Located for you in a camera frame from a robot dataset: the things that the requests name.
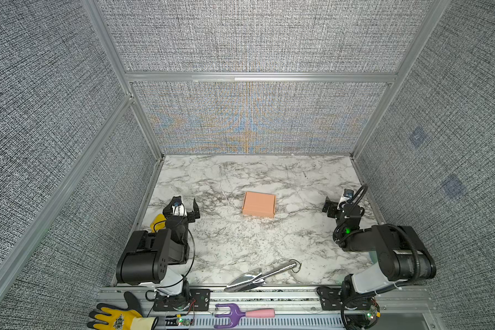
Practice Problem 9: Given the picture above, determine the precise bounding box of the metal garden trowel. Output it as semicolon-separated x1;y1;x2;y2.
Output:
224;259;302;292

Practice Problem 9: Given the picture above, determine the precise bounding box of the yellow handled tool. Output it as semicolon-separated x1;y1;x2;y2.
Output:
150;214;166;233

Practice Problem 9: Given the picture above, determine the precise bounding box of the pink paper box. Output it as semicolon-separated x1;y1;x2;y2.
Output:
242;192;276;218

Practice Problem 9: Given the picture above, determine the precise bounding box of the purple pink hand rake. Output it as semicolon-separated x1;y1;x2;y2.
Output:
214;303;276;329

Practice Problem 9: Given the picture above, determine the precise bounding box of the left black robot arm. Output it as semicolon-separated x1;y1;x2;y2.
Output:
115;196;200;312

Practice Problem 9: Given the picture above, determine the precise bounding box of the yellow black work glove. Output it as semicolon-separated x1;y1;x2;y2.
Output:
87;291;158;330

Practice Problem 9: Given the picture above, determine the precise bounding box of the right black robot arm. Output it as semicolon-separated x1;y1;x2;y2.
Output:
316;186;437;311

